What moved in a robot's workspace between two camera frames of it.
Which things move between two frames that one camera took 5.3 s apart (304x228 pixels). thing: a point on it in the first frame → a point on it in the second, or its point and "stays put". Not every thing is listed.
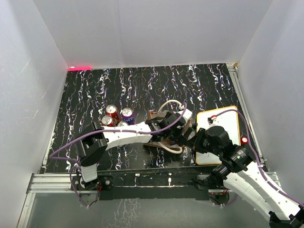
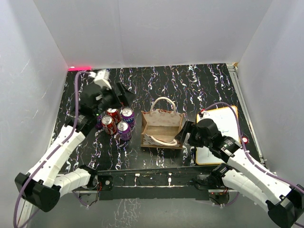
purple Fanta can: (128, 116) stays put
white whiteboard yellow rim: (227, 117) stays put
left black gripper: (178, 139) → (126, 97)
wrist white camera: (187, 115) → (101, 78)
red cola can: (112, 110) stays put
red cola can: (108, 120) stays put
